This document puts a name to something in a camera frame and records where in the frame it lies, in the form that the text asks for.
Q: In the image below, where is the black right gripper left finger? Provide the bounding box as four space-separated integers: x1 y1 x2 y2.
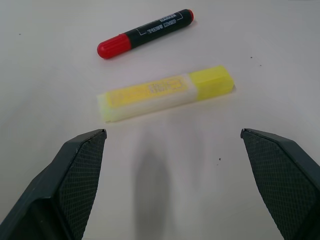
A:
0 128 108 240

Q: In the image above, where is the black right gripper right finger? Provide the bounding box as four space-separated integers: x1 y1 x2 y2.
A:
240 128 320 240

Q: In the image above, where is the black marker with red cap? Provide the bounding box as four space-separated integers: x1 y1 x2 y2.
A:
97 8 196 60

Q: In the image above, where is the yellow highlighter pen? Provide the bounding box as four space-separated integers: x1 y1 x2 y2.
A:
96 65 236 123

